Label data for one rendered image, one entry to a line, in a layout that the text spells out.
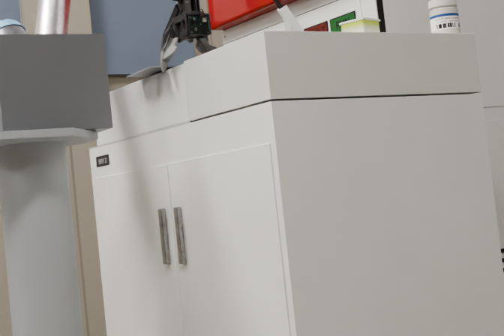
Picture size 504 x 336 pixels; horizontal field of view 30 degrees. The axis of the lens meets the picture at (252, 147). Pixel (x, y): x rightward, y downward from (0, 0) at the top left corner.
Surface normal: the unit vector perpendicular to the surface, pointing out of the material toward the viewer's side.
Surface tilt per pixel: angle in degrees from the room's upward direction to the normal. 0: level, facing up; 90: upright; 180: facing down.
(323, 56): 90
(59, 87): 90
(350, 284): 90
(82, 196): 90
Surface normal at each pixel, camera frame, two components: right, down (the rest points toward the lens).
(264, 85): -0.84, 0.06
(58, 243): 0.65, -0.11
